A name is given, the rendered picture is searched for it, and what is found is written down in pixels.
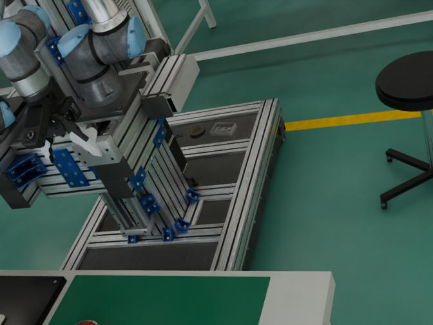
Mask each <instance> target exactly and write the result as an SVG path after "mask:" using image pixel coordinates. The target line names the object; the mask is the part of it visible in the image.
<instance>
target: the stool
mask: <svg viewBox="0 0 433 325"><path fill-rule="evenodd" d="M375 87H376V93H377V96H378V98H379V100H380V101H381V102H382V103H383V104H384V105H386V106H388V107H390V108H393V109H397V110H401V111H407V112H421V120H422V124H423V131H424V136H425V143H426V147H427V154H428V161H429V163H426V162H424V161H421V160H419V159H416V158H414V157H411V156H409V155H406V154H404V153H401V152H399V151H396V150H393V149H392V148H389V149H388V150H387V151H386V152H385V153H386V155H387V162H392V158H394V159H396V160H399V161H401V162H403V163H406V164H408V165H411V166H413V167H415V168H418V169H420V170H423V171H424V173H422V174H420V175H418V176H416V177H414V178H412V179H410V180H408V181H406V182H404V183H402V184H400V185H398V186H397V187H395V188H393V189H391V190H389V191H387V192H385V193H383V194H381V195H380V198H381V209H387V201H389V200H391V199H393V198H395V197H397V196H398V195H400V194H402V193H404V192H406V191H408V190H410V189H412V188H414V187H416V186H418V185H420V184H422V183H424V182H425V181H427V180H429V179H431V178H433V115H432V109H433V51H424V52H416V53H413V54H408V55H405V56H403V57H400V58H399V59H396V60H395V61H393V62H391V63H390V64H388V65H387V66H386V67H385V68H384V69H383V70H382V71H381V72H380V73H379V75H378V76H377V78H376V81H375Z"/></svg>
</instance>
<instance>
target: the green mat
mask: <svg viewBox="0 0 433 325"><path fill-rule="evenodd" d="M270 278H271V277H224V276H148V275H76V276H75V277H74V278H73V280H72V283H71V284H70V286H69V288H68V289H67V291H66V293H65V295H64V297H63V299H62V301H61V302H60V304H59V306H58V307H57V309H56V311H55V313H54V315H53V317H52V318H51V320H50V322H49V324H48V325H75V324H77V323H78V322H81V321H84V320H94V321H95V322H97V324H98V325H258V323H259V320H260V316H261V312H262V308H263V305H264V301H265V296H266V293H267V289H268V285H269V281H270Z"/></svg>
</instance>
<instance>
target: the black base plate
mask: <svg viewBox="0 0 433 325"><path fill-rule="evenodd" d="M66 282H67V280H66V279H65V278H64V277H63V276H0V315H4V316H5V319H4V320H3V322H2V323H1V325H43V323H44V321H45V319H46V318H47V316H48V314H49V312H50V310H51V308H52V307H53V305H54V303H55V301H56V300H57V298H58V296H59V294H60V292H61V291H62V289H63V288H64V285H65V284H66Z"/></svg>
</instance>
